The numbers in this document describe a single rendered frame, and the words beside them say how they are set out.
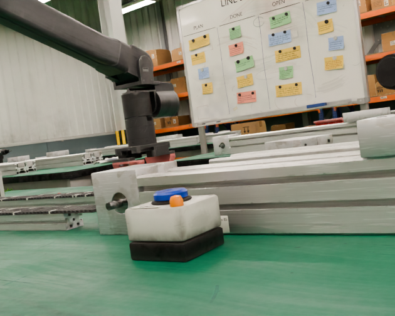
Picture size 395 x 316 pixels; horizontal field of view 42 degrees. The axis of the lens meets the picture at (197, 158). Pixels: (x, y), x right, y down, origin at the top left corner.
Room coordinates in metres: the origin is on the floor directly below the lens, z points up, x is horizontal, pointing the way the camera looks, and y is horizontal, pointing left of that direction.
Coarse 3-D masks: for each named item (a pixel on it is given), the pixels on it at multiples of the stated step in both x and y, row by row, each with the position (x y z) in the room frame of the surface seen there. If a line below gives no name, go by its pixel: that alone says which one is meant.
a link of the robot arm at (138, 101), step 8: (128, 88) 1.02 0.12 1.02; (136, 88) 1.03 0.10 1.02; (144, 88) 1.05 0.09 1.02; (128, 96) 1.01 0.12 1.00; (136, 96) 1.00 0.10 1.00; (144, 96) 1.01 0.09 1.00; (152, 96) 1.05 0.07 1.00; (128, 104) 1.01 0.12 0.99; (136, 104) 1.00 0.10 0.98; (144, 104) 1.01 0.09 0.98; (152, 104) 1.05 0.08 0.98; (128, 112) 1.01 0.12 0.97; (136, 112) 1.00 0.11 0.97; (144, 112) 1.01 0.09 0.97; (152, 112) 1.06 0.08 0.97
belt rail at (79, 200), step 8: (24, 200) 1.23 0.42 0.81; (32, 200) 1.21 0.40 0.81; (40, 200) 1.19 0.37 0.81; (48, 200) 1.18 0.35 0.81; (56, 200) 1.16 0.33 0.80; (64, 200) 1.15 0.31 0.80; (72, 200) 1.13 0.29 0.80; (80, 200) 1.12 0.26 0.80; (88, 200) 1.10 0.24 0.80; (0, 208) 1.29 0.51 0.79; (8, 208) 1.27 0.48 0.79
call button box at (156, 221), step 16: (128, 208) 0.59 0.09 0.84; (144, 208) 0.57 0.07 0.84; (160, 208) 0.56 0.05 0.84; (176, 208) 0.54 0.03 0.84; (192, 208) 0.56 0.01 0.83; (208, 208) 0.58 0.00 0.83; (128, 224) 0.58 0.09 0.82; (144, 224) 0.57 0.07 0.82; (160, 224) 0.56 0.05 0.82; (176, 224) 0.54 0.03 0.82; (192, 224) 0.56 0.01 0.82; (208, 224) 0.58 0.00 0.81; (144, 240) 0.57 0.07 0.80; (160, 240) 0.56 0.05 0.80; (176, 240) 0.55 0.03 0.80; (192, 240) 0.55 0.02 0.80; (208, 240) 0.58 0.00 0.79; (144, 256) 0.57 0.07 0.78; (160, 256) 0.56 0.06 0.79; (176, 256) 0.55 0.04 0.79; (192, 256) 0.55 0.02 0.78
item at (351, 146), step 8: (328, 144) 0.85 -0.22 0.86; (336, 144) 0.83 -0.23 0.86; (344, 144) 0.83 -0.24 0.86; (352, 144) 0.82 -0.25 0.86; (248, 152) 0.94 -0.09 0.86; (256, 152) 0.92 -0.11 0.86; (264, 152) 0.91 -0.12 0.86; (272, 152) 0.84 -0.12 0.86; (280, 152) 0.81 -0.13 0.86; (288, 152) 0.80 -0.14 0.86; (296, 152) 0.79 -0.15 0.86; (304, 152) 0.79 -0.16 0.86; (312, 152) 0.78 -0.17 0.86; (320, 152) 0.77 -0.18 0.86; (328, 152) 0.76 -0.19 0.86; (216, 160) 0.88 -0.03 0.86; (224, 160) 0.87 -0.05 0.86; (232, 160) 0.86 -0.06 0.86; (240, 160) 0.85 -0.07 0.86; (248, 160) 0.84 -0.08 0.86
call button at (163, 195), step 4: (172, 188) 0.61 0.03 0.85; (176, 188) 0.60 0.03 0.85; (180, 188) 0.60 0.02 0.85; (184, 188) 0.59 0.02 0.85; (156, 192) 0.59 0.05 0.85; (160, 192) 0.58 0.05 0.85; (164, 192) 0.58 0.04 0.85; (168, 192) 0.58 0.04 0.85; (172, 192) 0.58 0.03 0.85; (176, 192) 0.58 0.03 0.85; (180, 192) 0.58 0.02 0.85; (184, 192) 0.58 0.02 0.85; (156, 196) 0.58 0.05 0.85; (160, 196) 0.58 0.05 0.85; (164, 196) 0.58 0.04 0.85; (168, 196) 0.58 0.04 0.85; (184, 196) 0.58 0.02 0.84; (156, 200) 0.58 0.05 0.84; (160, 200) 0.58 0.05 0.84; (164, 200) 0.58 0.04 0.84; (168, 200) 0.59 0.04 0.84
